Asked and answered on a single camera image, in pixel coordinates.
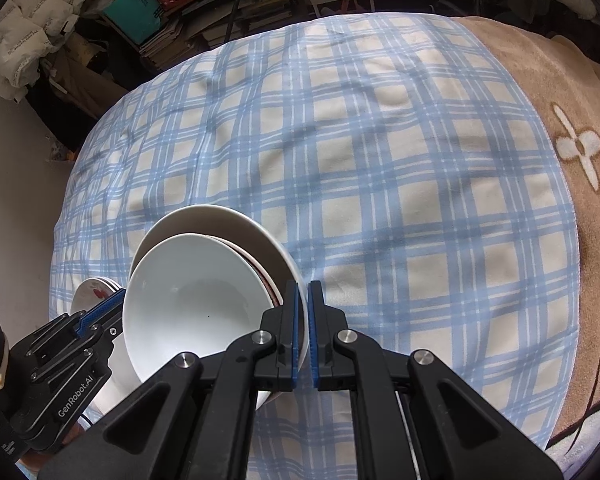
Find black tripod pole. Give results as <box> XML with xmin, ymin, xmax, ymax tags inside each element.
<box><xmin>224</xmin><ymin>0</ymin><xmax>258</xmax><ymax>47</ymax></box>

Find flat pile of books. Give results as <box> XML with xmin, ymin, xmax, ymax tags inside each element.
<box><xmin>200</xmin><ymin>0</ymin><xmax>308</xmax><ymax>51</ymax></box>

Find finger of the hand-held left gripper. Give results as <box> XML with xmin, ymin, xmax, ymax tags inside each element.
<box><xmin>9</xmin><ymin>289</ymin><xmax>127</xmax><ymax>362</ymax></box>

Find brown blanket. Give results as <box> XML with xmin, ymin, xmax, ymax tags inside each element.
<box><xmin>450</xmin><ymin>15</ymin><xmax>600</xmax><ymax>466</ymax></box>

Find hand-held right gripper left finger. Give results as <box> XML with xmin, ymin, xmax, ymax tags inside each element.
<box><xmin>39</xmin><ymin>281</ymin><xmax>299</xmax><ymax>480</ymax></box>

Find tall stack of books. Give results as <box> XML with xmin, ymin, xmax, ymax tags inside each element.
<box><xmin>139</xmin><ymin>15</ymin><xmax>206</xmax><ymax>72</ymax></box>

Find plain white bowl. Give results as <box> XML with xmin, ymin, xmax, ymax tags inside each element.
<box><xmin>128</xmin><ymin>204</ymin><xmax>312</xmax><ymax>407</ymax></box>

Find blue plaid cloth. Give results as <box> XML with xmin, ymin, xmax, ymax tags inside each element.
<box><xmin>50</xmin><ymin>12</ymin><xmax>581</xmax><ymax>480</ymax></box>

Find white puffer jacket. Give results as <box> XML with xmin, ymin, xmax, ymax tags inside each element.
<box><xmin>0</xmin><ymin>0</ymin><xmax>81</xmax><ymax>104</ymax></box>

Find large red patterned bowl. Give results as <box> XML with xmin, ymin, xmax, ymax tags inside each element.
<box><xmin>122</xmin><ymin>232</ymin><xmax>281</xmax><ymax>386</ymax></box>

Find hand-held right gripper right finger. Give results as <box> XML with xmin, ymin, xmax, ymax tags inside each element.
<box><xmin>308</xmin><ymin>281</ymin><xmax>563</xmax><ymax>480</ymax></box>

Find small red patterned bowl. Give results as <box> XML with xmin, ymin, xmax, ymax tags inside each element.
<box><xmin>200</xmin><ymin>234</ymin><xmax>284</xmax><ymax>308</ymax></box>

